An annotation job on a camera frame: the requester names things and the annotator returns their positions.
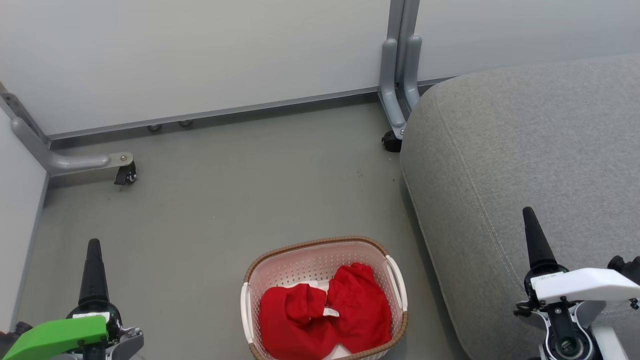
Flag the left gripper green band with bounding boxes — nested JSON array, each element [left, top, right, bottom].
[[0, 238, 146, 360]]

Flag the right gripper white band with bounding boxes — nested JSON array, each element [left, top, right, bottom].
[[514, 206, 640, 360]]

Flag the grey fabric sofa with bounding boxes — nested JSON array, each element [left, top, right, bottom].
[[399, 54, 640, 360]]

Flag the black caster wheel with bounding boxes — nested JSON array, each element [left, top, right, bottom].
[[114, 162, 138, 186], [381, 130, 404, 153]]

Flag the grey metal partition leg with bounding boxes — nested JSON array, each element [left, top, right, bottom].
[[378, 0, 424, 141], [0, 82, 136, 177]]

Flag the white laundry basket brown rim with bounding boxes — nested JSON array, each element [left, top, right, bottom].
[[240, 236, 409, 360]]

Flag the grey partition base rail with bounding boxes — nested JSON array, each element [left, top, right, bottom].
[[47, 76, 453, 150]]

